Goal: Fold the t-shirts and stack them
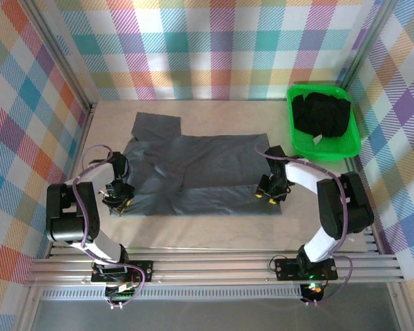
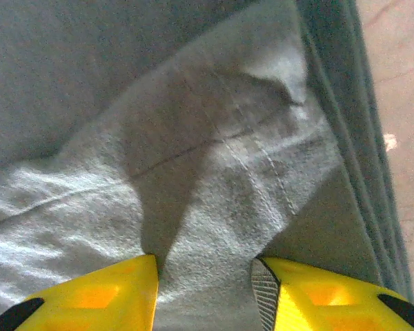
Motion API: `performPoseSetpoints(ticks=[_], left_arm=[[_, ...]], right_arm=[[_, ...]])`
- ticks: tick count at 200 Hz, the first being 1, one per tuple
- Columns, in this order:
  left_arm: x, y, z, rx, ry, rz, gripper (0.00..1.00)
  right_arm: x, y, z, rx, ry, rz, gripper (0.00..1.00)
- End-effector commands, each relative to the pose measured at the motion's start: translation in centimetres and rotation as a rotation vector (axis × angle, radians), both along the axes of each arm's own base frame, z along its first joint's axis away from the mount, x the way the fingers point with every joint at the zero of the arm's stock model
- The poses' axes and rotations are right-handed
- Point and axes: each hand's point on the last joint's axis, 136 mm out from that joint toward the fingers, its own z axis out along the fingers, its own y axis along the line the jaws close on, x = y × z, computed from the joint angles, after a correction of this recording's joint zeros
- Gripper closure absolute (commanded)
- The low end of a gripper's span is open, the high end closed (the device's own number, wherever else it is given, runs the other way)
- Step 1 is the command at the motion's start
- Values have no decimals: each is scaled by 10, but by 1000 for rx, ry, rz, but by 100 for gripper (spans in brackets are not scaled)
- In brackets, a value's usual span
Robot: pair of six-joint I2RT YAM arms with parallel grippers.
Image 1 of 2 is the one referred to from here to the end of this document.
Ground black t-shirt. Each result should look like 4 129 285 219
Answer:
292 90 352 139

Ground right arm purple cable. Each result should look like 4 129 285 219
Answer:
254 143 353 308

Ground grey slotted cable duct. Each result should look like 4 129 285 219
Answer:
41 288 304 300

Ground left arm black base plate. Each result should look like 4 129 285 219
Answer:
91 260 154 284

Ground aluminium rail beam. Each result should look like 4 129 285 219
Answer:
23 254 406 287

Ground aluminium corner post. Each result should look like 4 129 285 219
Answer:
337 0 400 89
20 0 98 112

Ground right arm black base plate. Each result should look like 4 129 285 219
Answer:
274 257 338 281

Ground green plastic basket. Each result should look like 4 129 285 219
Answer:
285 83 362 163

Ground grey t-shirt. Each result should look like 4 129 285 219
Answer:
110 110 283 217

